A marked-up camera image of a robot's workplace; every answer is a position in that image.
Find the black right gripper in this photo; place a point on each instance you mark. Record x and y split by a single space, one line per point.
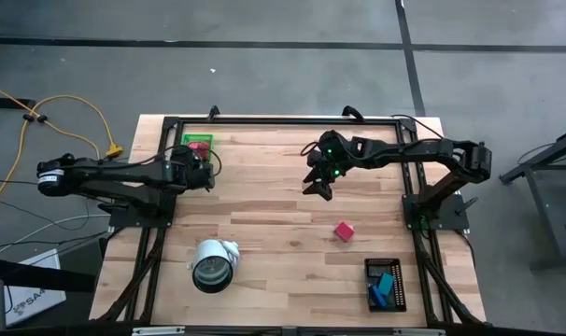
332 156

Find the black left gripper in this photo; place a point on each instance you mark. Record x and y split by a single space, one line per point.
188 172

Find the red rectangular block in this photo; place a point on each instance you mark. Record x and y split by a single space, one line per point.
344 231

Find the teal block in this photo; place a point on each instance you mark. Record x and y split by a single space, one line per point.
386 283

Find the blue block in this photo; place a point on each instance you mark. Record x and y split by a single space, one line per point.
376 296

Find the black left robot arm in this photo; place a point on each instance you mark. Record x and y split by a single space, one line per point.
115 173

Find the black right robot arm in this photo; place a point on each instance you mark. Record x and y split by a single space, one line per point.
404 150

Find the green plastic basket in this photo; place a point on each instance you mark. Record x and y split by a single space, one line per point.
186 138

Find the white round desk fan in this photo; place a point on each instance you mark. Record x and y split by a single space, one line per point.
213 261

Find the black plastic basket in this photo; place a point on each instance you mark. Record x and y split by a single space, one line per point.
400 280

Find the white case with logo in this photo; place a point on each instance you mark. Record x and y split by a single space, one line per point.
31 303

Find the dark metal stand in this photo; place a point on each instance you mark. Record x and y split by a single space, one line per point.
549 219

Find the black aluminium table frame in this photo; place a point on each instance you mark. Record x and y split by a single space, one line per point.
287 121

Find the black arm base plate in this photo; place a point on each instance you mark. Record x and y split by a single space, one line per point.
138 218
456 221

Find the silver metal bracket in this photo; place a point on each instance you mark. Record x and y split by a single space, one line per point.
418 332
159 331

